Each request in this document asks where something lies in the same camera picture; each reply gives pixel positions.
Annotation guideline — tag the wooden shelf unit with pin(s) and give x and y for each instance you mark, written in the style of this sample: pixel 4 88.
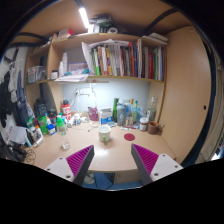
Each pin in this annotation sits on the wooden shelf unit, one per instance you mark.
pixel 53 52

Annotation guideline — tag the stack of white papers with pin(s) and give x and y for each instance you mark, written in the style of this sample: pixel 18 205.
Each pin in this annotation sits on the stack of white papers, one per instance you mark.
pixel 72 78

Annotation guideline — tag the clear bottle green cap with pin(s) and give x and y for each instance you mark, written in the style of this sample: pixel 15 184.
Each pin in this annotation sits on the clear bottle green cap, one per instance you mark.
pixel 61 129

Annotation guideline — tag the grey shaker bottle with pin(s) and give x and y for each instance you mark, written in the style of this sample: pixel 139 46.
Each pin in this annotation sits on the grey shaker bottle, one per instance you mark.
pixel 121 111

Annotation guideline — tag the small jar white lid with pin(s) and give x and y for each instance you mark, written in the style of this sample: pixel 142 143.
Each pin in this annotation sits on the small jar white lid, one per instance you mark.
pixel 143 123

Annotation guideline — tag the white mug green handle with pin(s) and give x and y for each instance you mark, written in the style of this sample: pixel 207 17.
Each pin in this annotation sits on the white mug green handle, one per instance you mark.
pixel 104 133

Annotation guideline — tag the red white canister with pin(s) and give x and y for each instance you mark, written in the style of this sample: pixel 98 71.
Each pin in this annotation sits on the red white canister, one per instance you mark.
pixel 66 111

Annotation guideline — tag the white spray bottle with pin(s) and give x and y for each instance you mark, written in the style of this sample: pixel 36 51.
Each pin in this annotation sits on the white spray bottle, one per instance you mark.
pixel 65 62

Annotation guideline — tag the hanging clothes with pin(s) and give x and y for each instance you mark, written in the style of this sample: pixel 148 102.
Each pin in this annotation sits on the hanging clothes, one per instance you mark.
pixel 13 100

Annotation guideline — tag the green plastic bottle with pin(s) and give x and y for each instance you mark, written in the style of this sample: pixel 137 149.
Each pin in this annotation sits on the green plastic bottle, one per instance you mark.
pixel 43 125

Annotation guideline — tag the green glass bottle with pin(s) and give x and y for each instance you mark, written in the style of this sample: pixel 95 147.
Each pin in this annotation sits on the green glass bottle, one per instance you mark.
pixel 114 114

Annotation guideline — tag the white blue carton box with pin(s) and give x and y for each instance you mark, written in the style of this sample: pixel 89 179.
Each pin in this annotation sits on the white blue carton box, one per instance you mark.
pixel 105 115

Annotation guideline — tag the clear glass bottle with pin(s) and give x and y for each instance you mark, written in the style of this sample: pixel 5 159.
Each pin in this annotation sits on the clear glass bottle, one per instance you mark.
pixel 152 110

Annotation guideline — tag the clear plastic storage box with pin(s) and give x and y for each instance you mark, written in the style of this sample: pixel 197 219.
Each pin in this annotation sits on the clear plastic storage box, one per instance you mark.
pixel 36 73

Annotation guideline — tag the brown ceramic mug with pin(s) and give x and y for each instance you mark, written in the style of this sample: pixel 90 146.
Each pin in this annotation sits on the brown ceramic mug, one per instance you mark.
pixel 154 128

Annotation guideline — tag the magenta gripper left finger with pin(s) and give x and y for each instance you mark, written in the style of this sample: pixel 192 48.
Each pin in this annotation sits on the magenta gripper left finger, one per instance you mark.
pixel 73 168

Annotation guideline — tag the red round coaster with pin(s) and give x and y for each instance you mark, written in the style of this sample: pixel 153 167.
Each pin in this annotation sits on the red round coaster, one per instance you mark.
pixel 129 137

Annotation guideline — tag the fluorescent tube light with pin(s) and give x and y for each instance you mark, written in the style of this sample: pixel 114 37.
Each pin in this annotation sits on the fluorescent tube light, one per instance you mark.
pixel 84 17

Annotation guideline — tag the pink snack bag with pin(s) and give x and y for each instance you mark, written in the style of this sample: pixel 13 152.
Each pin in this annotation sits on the pink snack bag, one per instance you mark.
pixel 93 113

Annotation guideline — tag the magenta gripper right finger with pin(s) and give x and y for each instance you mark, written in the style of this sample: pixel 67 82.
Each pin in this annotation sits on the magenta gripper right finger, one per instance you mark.
pixel 152 166

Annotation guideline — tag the row of books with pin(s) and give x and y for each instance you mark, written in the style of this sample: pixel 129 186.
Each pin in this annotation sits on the row of books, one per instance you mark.
pixel 125 58

